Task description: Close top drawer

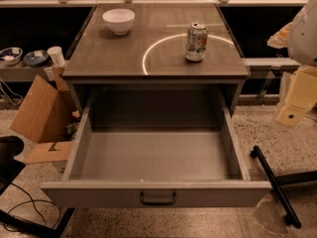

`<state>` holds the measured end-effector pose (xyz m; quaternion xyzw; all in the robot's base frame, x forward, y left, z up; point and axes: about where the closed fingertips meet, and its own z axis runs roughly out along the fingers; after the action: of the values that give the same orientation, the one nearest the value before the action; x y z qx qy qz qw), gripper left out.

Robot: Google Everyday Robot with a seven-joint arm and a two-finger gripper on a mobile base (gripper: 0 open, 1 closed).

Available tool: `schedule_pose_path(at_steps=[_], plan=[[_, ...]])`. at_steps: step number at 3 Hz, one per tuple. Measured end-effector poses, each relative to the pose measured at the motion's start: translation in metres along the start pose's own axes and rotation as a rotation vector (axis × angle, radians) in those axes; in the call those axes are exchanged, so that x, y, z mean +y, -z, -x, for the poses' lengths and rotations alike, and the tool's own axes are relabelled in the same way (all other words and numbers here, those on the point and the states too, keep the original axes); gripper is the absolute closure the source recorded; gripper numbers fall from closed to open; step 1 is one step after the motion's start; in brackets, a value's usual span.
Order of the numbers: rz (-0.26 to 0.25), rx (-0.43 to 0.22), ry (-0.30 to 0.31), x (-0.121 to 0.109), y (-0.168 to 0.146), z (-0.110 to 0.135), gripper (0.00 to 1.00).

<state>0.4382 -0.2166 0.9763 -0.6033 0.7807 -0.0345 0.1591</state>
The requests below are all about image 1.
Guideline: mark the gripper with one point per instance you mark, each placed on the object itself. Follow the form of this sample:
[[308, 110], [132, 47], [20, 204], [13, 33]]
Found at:
[[304, 39]]

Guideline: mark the grey top drawer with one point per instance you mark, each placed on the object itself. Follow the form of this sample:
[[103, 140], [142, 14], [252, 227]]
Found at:
[[156, 148]]

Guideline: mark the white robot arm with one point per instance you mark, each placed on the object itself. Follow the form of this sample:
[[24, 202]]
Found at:
[[300, 38]]

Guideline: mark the grey drawer cabinet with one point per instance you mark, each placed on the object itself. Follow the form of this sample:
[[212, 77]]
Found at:
[[154, 49]]

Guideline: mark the crushed soda can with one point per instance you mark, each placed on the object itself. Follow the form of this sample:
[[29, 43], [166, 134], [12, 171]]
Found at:
[[196, 42]]

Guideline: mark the white ceramic bowl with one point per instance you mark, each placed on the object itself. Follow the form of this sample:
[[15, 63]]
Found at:
[[119, 21]]

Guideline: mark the white paper cup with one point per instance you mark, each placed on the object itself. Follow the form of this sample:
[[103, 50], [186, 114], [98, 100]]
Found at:
[[57, 56]]

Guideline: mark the blue patterned bowl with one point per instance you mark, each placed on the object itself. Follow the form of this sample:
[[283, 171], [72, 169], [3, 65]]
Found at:
[[36, 58]]

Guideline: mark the brown cardboard box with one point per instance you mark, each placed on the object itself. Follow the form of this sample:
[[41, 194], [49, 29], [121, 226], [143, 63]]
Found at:
[[43, 118]]

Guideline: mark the white patterned bowl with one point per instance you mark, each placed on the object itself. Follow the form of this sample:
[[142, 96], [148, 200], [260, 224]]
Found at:
[[11, 56]]

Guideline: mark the metal shelf rail right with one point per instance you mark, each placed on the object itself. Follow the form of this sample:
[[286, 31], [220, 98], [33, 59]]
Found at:
[[265, 81]]

